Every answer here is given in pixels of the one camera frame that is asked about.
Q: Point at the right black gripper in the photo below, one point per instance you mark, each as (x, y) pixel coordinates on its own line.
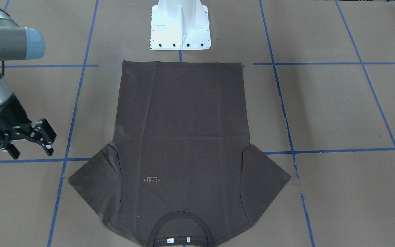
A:
(8, 114)

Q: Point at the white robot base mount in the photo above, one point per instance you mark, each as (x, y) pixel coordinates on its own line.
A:
(180, 25)

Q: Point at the dark brown t-shirt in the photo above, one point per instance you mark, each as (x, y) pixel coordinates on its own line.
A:
(180, 168)

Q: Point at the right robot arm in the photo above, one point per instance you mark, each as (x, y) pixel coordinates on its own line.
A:
(20, 43)

